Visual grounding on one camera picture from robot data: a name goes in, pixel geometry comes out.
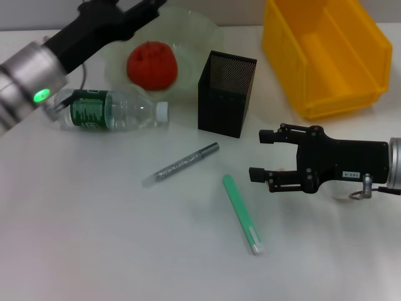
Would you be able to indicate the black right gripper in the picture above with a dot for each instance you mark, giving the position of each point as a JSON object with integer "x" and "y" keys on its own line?
{"x": 351, "y": 160}

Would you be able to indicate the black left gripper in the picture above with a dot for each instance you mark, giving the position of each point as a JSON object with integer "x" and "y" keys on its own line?
{"x": 91, "y": 28}

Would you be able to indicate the red apple-shaped object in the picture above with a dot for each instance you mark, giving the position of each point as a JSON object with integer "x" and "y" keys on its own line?
{"x": 152, "y": 67}

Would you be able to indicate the green pen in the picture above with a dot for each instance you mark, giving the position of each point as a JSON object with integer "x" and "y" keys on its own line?
{"x": 239, "y": 210}

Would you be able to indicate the green label water bottle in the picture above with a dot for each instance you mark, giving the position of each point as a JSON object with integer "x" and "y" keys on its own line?
{"x": 125, "y": 109}

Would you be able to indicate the silver glitter pen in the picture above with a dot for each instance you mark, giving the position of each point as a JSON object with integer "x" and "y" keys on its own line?
{"x": 180, "y": 164}

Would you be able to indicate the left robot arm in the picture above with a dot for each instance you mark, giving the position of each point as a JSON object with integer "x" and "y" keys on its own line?
{"x": 28, "y": 72}

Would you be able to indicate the green glass fruit plate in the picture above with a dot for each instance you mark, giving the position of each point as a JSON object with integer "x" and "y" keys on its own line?
{"x": 200, "y": 47}

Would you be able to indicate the black mesh pen holder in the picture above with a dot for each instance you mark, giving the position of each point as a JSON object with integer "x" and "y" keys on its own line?
{"x": 219, "y": 109}

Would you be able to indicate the yellow plastic bin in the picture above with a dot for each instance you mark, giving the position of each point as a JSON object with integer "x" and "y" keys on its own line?
{"x": 329, "y": 87}

